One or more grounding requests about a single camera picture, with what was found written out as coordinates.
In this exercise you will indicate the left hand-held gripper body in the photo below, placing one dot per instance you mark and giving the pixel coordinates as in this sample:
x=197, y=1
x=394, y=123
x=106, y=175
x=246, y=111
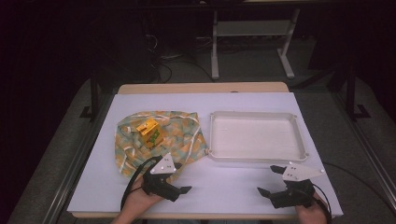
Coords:
x=162, y=166

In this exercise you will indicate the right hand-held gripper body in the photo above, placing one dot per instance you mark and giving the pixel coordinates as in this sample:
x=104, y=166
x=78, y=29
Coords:
x=297, y=172

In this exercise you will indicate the yellow juice carton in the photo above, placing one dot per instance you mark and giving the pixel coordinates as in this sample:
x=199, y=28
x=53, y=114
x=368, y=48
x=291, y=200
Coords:
x=151, y=133

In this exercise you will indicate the white plastic tray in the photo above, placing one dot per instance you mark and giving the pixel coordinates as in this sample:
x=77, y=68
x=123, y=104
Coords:
x=255, y=137

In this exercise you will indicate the person's left hand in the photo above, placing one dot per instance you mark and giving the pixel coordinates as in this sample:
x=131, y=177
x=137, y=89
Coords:
x=137, y=197

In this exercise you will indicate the person's right hand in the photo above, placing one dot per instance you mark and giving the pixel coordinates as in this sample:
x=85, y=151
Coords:
x=309, y=214

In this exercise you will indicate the white table cover sheet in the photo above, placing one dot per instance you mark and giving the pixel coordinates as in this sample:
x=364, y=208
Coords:
x=224, y=186

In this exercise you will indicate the black metal stand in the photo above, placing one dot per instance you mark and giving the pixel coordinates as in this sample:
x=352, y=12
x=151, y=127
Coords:
x=351, y=93
x=94, y=99

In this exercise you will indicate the white metal stand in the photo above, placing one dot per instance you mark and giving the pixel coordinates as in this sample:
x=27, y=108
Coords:
x=249, y=28

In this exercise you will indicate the metal frame rail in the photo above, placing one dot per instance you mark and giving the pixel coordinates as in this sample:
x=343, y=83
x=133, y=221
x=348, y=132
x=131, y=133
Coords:
x=74, y=168
x=367, y=146

